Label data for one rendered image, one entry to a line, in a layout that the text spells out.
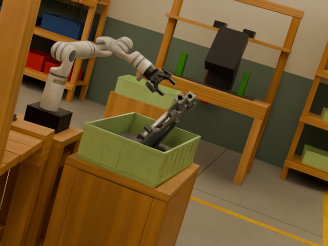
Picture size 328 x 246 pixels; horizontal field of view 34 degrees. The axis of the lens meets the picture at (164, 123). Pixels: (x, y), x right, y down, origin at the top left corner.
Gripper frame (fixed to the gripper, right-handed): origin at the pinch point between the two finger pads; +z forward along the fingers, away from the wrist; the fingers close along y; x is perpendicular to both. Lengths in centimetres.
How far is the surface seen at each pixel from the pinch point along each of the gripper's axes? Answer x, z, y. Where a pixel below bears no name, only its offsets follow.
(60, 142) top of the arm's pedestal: 11, -18, -55
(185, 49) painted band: 368, -79, 313
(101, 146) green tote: 4.9, -2.8, -45.2
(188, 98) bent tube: 9.1, 9.3, 10.0
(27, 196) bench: 20, -11, -81
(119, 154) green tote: 1.5, 6.2, -43.6
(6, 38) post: -71, -36, -75
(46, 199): 31, -6, -73
